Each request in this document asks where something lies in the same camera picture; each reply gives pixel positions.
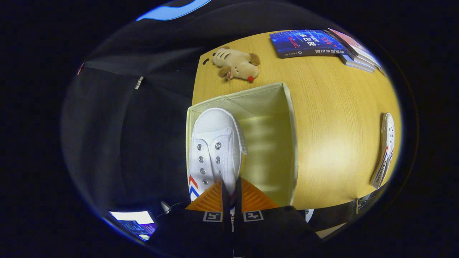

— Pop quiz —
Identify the pale blue book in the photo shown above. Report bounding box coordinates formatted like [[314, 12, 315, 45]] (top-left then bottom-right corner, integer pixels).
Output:
[[339, 54, 375, 74]]

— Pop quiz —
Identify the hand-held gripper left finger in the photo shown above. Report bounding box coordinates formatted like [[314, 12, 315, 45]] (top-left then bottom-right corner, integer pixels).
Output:
[[149, 180, 233, 258]]

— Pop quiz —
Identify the beige fabric storage box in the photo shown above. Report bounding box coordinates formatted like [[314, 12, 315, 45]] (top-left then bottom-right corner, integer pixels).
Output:
[[185, 82, 299, 209]]

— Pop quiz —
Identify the tan plush dog toy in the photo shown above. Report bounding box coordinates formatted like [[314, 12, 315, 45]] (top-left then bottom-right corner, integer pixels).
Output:
[[212, 46, 261, 83]]

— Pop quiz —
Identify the dark spine book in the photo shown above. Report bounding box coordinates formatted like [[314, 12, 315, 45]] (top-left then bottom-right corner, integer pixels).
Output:
[[337, 47, 377, 71]]

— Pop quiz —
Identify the black backdrop cloth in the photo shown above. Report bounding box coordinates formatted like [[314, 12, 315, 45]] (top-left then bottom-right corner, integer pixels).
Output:
[[61, 0, 323, 238]]

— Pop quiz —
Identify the blue cover book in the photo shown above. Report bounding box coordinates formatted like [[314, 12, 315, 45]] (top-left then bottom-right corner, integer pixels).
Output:
[[269, 29, 348, 59]]

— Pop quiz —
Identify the white canvas shoe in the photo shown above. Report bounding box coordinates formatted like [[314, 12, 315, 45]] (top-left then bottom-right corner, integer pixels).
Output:
[[188, 107, 248, 231], [370, 113, 396, 190]]

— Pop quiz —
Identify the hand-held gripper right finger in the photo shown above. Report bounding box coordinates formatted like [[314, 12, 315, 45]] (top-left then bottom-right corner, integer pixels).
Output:
[[234, 178, 322, 258]]

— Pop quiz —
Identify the lit computer monitor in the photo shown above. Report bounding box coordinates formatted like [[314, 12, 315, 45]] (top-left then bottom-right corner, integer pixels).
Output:
[[108, 210, 157, 242]]

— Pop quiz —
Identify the pink cover book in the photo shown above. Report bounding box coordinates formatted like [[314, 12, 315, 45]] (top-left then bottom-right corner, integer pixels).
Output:
[[328, 28, 381, 69]]

